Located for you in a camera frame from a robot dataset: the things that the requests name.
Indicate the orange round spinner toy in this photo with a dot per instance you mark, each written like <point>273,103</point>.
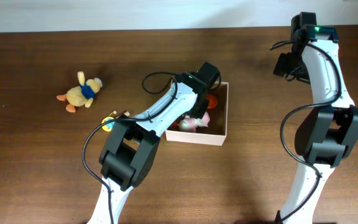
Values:
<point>212,101</point>

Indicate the white pink duck figure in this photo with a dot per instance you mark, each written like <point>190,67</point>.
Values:
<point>189,124</point>

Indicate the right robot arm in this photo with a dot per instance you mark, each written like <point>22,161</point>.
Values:
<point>330,131</point>

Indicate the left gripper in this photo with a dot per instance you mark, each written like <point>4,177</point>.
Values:
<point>196,116</point>

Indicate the white cardboard box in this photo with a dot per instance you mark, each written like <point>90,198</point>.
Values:
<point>216,132</point>

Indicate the yellow pellet drum toy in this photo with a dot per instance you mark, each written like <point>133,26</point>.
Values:
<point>108,120</point>

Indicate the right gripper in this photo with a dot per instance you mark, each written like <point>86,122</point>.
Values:
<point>282,65</point>

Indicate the yellow plush duck toy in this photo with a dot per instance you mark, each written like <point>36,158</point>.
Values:
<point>83,94</point>

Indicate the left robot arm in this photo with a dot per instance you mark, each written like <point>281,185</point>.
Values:
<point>131,146</point>

